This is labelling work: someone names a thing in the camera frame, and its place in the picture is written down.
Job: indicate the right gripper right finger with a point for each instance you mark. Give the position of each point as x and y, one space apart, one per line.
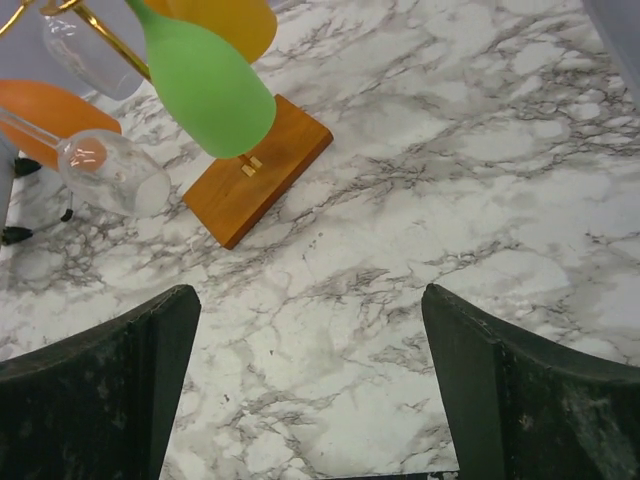
520 406

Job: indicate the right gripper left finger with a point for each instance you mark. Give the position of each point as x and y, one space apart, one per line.
100 404

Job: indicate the clear wine glass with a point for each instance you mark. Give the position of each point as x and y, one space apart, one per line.
75 45
104 169

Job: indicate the orange plastic goblet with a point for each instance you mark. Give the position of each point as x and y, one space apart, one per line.
52 108

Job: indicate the green plastic goblet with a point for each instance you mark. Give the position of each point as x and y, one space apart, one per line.
205 84

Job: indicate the yellow plastic goblet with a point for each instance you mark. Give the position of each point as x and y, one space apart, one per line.
250 26

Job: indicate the small whiteboard on easel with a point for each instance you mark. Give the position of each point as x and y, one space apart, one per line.
16 219

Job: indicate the gold wire glass rack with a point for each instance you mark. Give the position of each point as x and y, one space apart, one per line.
233 194

